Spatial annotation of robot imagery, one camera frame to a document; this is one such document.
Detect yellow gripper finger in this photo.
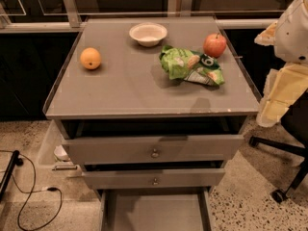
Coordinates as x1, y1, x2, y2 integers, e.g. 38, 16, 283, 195
254, 21, 277, 46
256, 63, 308, 127

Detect green rice chip bag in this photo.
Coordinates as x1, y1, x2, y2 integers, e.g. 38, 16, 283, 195
159, 45, 224, 86

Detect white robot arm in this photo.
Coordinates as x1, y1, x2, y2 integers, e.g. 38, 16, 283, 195
254, 0, 308, 127

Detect grey drawer cabinet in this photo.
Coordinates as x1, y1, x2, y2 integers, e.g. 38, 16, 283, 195
42, 15, 266, 231

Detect bottom grey drawer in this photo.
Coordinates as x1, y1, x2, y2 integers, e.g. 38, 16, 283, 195
100, 188, 215, 231

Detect grey drawer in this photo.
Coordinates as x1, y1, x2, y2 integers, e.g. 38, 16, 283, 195
100, 188, 215, 231
63, 135, 244, 165
83, 168, 225, 190

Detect top grey drawer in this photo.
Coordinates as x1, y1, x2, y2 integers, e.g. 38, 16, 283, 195
63, 135, 244, 165

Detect middle grey drawer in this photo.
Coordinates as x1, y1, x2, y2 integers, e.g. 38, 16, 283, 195
83, 168, 225, 190

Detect black office chair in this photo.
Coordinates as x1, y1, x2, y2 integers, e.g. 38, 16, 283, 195
249, 91, 308, 203

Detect red apple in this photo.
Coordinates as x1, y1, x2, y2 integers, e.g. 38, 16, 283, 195
203, 33, 226, 58

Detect white paper bowl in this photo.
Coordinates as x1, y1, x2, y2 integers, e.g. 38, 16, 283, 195
129, 22, 167, 47

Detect orange fruit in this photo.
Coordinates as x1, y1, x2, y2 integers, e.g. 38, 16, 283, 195
80, 47, 101, 70

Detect black stand leg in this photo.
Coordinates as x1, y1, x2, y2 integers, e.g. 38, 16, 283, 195
0, 150, 19, 201

